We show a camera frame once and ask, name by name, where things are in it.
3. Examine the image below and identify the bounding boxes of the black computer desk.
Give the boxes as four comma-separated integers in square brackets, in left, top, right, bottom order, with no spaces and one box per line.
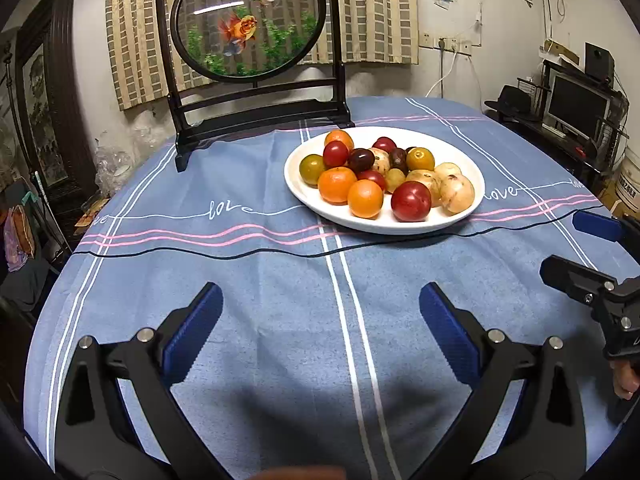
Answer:
[487,57,633,191]

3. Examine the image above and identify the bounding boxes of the black speaker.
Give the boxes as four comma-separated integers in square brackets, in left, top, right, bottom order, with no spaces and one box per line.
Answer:
[584,42,616,83]

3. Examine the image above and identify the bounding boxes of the dark framed painting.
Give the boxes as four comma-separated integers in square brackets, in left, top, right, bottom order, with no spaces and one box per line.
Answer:
[15,0,98,201]

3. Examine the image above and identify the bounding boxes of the cardboard piece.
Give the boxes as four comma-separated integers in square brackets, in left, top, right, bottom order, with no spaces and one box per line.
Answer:
[539,39,582,67]

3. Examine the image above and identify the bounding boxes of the computer monitor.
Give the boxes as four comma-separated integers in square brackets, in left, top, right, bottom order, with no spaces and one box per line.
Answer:
[542,72,612,138]

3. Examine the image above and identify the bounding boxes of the black hat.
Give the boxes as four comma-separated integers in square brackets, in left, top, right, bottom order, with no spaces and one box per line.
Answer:
[484,85,541,123]

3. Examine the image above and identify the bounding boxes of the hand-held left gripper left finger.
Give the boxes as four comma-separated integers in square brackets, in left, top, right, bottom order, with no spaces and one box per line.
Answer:
[54,281,224,480]

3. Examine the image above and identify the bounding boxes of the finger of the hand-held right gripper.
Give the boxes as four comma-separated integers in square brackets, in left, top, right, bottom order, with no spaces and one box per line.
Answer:
[539,255,623,308]
[571,210,640,246]

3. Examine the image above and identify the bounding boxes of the small red tomato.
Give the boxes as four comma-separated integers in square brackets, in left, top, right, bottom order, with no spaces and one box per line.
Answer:
[356,169,387,192]

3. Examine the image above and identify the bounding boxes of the tan round fruit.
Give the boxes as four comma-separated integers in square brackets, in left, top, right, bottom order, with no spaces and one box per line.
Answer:
[439,172,476,216]

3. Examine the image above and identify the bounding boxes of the round goldfish screen ornament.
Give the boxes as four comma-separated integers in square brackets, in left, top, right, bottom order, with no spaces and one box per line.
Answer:
[154,0,356,173]

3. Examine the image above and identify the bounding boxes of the green orange citrus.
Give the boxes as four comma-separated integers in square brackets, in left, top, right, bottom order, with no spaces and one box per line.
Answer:
[299,154,328,187]

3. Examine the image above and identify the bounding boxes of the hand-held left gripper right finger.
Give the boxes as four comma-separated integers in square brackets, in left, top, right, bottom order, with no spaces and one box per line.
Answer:
[415,281,587,480]

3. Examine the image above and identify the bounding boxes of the clear plastic bag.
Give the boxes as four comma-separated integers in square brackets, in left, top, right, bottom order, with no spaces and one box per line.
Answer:
[92,145,136,193]

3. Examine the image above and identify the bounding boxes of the beige checked curtain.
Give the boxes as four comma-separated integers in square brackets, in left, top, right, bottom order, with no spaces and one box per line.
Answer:
[104,0,420,111]

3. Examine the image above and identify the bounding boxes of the white power cable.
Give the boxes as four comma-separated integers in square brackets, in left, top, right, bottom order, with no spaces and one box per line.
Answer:
[425,50,458,99]

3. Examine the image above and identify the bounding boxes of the blue striped tablecloth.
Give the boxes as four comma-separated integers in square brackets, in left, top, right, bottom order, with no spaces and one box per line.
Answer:
[22,96,640,480]

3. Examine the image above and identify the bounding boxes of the white oval plate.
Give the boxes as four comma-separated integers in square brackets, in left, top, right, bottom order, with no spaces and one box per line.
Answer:
[283,126,486,235]

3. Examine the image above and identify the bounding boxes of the orange mandarin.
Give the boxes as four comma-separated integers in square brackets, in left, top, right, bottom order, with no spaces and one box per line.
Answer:
[317,166,358,206]

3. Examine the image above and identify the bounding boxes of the purple orange bag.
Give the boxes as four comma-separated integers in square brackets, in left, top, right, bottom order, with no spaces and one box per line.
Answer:
[2,204,37,272]

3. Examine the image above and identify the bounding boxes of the white plastic bucket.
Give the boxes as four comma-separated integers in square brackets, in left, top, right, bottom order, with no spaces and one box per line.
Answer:
[614,155,640,207]

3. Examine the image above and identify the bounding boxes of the white mop handle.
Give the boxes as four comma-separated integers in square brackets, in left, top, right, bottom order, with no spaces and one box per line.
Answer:
[27,170,73,261]

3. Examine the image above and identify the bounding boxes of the person's right hand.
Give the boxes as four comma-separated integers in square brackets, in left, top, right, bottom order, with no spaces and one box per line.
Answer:
[611,359,640,401]

